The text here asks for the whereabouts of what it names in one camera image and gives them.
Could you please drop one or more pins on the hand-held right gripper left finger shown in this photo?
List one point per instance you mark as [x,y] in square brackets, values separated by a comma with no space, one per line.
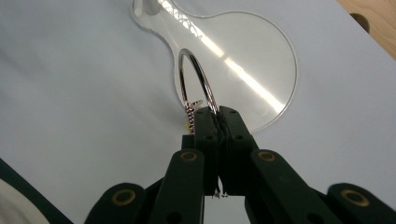
[206,146]

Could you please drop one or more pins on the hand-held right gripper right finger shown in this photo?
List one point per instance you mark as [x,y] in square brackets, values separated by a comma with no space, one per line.
[236,146]

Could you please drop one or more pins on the clear acrylic round stand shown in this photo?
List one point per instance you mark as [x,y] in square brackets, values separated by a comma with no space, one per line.
[249,62]

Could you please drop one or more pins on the wooden bench with hole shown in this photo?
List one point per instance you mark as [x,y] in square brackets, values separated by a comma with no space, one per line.
[378,21]

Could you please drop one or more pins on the white round object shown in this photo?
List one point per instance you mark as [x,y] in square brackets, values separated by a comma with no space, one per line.
[15,205]

